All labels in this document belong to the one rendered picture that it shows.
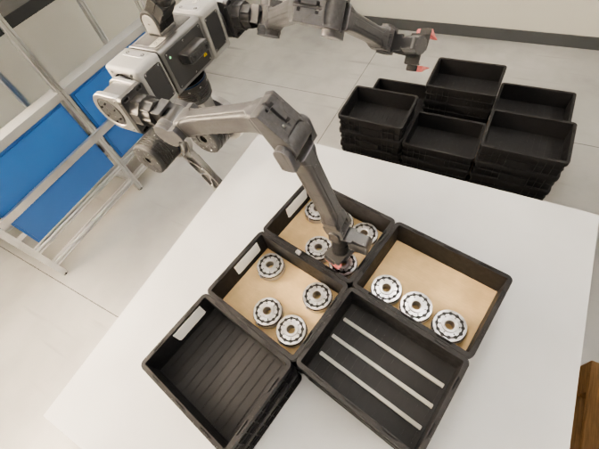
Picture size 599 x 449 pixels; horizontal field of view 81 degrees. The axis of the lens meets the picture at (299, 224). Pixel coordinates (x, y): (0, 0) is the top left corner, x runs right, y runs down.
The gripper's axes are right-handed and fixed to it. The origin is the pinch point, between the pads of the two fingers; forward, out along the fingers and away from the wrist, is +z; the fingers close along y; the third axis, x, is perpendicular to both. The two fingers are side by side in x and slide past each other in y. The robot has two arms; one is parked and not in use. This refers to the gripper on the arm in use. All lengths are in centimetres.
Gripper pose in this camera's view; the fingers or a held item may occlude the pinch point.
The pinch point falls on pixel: (340, 261)
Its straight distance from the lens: 128.7
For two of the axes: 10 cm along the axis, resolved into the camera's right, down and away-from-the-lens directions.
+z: 1.2, 5.4, 8.3
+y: 6.8, -6.6, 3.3
